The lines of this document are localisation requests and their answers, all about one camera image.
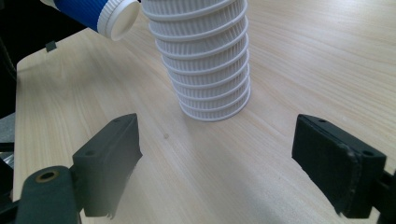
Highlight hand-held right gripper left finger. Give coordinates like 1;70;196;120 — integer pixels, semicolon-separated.
72;113;144;219

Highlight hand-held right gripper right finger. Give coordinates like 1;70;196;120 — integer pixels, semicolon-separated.
290;113;388;219

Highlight stack of white ribbed cups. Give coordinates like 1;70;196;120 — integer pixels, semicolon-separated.
140;0;252;122

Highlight blue ribbed paper cup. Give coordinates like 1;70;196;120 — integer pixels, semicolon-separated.
40;0;142;42

